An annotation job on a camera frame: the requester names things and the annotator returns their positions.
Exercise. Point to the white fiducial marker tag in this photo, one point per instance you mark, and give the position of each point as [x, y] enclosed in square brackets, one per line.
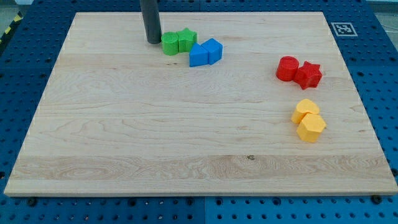
[344, 29]

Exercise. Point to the blue triangle block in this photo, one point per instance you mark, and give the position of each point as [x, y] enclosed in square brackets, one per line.
[198, 56]

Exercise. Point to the red star block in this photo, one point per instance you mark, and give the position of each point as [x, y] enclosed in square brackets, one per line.
[308, 75]

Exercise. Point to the blue cube block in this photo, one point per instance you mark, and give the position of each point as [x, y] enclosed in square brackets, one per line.
[215, 50]

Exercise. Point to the red cylinder block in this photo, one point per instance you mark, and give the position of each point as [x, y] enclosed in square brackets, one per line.
[287, 68]

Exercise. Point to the yellow black hazard tape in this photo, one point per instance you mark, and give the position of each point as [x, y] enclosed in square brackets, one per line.
[11, 29]

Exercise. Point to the light wooden board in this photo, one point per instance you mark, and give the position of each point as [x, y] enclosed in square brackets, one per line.
[118, 118]

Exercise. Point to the green star block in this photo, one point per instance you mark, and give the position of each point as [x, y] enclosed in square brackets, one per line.
[186, 39]

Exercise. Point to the green cylinder block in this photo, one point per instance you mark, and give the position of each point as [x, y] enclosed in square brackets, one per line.
[170, 43]

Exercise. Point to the yellow heart block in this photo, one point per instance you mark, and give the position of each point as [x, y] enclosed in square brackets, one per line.
[302, 108]

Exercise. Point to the yellow pentagon block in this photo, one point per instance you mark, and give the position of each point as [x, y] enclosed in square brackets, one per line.
[311, 127]

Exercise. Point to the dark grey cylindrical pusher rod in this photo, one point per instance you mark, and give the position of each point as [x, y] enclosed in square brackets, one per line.
[151, 18]

